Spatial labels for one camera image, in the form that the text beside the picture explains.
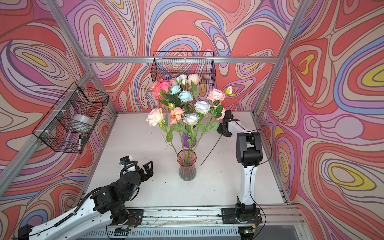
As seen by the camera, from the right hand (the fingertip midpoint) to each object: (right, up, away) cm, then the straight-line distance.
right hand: (223, 134), depth 106 cm
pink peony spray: (-29, +6, -39) cm, 49 cm away
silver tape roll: (-77, +9, -33) cm, 84 cm away
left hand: (-44, -14, -30) cm, 55 cm away
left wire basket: (-85, +6, -32) cm, 91 cm away
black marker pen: (-77, -4, -35) cm, 84 cm away
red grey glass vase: (-25, -12, -29) cm, 40 cm away
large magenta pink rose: (-8, -10, -7) cm, 15 cm away
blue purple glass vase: (-27, -3, -4) cm, 27 cm away
